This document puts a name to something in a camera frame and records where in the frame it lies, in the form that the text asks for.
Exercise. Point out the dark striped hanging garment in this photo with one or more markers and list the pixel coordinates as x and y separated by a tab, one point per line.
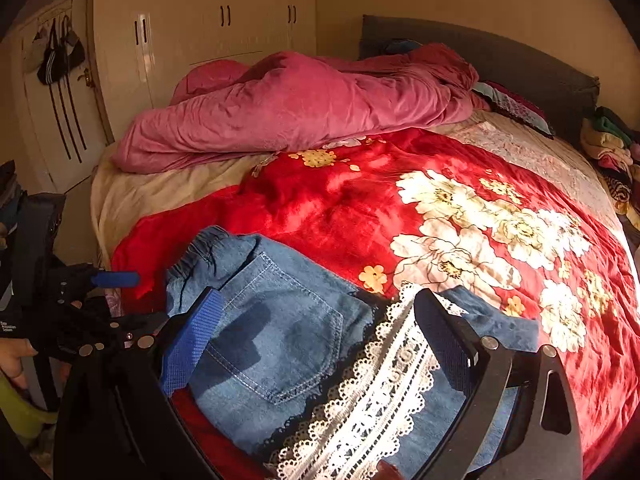
57	67

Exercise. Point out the green plastic object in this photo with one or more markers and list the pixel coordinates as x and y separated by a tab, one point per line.
20	415

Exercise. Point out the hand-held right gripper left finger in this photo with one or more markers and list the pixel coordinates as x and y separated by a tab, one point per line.
192	345

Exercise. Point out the dark grey headboard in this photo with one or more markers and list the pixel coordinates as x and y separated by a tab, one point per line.
525	75

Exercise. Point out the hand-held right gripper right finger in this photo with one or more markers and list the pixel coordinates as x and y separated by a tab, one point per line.
450	342

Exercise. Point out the person's left hand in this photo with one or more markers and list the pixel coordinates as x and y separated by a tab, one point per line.
14	357

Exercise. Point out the teal cloth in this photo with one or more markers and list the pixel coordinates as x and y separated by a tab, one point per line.
402	46

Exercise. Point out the pile of folded clothes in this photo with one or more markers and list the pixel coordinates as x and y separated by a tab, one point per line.
610	145

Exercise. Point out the pink duvet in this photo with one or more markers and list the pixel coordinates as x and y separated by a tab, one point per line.
280	105

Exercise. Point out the dark floral pillow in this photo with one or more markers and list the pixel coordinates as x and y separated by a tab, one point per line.
515	105

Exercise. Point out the red floral blanket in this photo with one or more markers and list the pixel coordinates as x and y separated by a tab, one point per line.
325	200

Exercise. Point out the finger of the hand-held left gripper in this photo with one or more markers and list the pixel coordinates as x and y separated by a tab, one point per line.
117	278
130	322

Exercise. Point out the cream door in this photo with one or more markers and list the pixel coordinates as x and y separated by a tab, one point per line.
75	150

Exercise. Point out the cream bed sheet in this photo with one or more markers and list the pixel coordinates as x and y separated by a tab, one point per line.
150	195

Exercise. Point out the blue denim pants lace trim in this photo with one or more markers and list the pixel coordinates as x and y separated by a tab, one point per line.
280	340

